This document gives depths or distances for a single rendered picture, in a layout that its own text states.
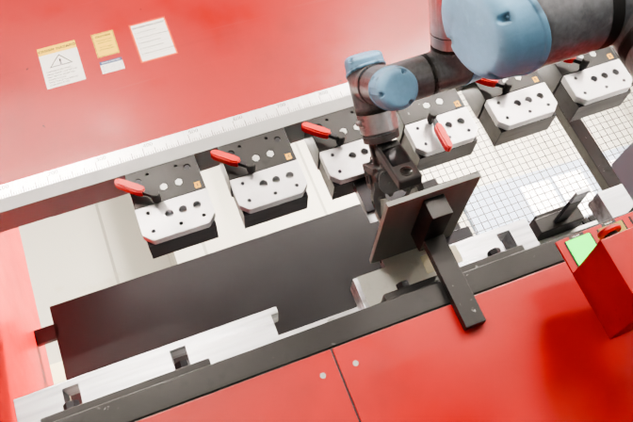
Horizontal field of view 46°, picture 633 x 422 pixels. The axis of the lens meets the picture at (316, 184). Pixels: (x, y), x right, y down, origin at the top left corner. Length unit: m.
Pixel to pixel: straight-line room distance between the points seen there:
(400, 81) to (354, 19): 0.55
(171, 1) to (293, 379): 0.96
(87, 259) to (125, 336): 2.07
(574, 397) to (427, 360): 0.25
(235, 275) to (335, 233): 0.30
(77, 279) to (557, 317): 3.00
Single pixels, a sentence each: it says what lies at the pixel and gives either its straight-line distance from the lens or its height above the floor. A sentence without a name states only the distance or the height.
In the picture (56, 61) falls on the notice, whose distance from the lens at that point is 1.78.
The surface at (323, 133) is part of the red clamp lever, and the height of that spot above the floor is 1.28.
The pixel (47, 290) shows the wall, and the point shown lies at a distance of 4.04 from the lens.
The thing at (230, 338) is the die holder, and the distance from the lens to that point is 1.44.
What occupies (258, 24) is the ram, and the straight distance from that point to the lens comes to 1.78.
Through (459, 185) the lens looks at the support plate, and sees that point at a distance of 1.32.
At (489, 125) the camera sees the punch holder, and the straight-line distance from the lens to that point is 1.75.
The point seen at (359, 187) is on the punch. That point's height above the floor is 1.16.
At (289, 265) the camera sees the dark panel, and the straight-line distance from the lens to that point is 2.05.
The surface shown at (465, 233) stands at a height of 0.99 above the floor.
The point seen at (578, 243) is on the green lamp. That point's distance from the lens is 1.35.
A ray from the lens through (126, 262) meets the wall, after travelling 4.05.
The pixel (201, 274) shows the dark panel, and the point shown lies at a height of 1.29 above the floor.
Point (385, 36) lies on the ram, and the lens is 1.78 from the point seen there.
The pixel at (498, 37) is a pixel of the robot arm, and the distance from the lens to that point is 0.77.
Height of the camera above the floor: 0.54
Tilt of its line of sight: 25 degrees up
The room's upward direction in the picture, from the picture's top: 23 degrees counter-clockwise
